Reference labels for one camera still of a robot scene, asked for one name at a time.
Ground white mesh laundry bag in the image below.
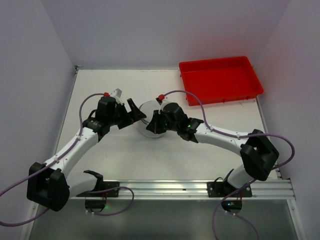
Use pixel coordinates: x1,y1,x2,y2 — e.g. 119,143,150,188
138,100,164,139

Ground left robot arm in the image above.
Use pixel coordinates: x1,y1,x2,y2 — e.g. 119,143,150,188
26,96,147,212

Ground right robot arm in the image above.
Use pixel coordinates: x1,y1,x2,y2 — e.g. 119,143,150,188
146,102,280,189

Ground red plastic tray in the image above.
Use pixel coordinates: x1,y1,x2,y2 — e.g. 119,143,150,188
179,56,264,104

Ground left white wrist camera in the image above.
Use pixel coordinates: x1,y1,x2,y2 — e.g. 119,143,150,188
103,88,124,105

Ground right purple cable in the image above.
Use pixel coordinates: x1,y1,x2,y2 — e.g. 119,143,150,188
156,89,296,240

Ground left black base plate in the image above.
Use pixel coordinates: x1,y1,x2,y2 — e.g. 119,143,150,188
82,181,120,213

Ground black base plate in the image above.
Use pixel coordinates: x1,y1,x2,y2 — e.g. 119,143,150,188
82,181,120,213
206,177,253,214

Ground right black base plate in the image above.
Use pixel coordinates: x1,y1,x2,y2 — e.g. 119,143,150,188
206,177,253,214

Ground aluminium mounting rail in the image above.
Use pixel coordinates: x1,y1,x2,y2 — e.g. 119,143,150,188
67,178,297,201

